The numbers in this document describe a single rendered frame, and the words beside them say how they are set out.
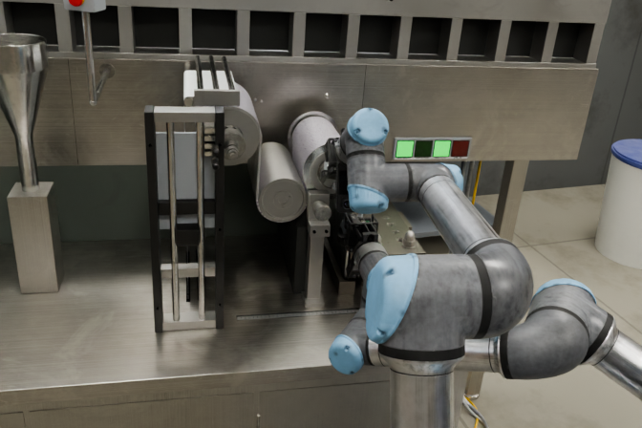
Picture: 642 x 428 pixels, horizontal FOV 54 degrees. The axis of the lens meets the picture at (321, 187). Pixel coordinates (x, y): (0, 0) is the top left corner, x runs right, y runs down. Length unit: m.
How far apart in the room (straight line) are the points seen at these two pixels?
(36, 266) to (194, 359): 0.49
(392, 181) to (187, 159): 0.46
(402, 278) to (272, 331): 0.78
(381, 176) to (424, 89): 0.75
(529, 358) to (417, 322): 0.39
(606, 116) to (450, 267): 4.38
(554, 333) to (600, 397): 1.91
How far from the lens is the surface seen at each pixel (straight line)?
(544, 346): 1.19
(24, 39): 1.64
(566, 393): 3.05
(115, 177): 1.88
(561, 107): 2.13
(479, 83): 1.97
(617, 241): 4.19
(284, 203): 1.56
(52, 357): 1.55
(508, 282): 0.87
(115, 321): 1.63
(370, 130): 1.20
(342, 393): 1.58
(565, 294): 1.29
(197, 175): 1.38
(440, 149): 1.98
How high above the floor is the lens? 1.84
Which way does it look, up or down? 24 degrees down
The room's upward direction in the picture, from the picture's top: 4 degrees clockwise
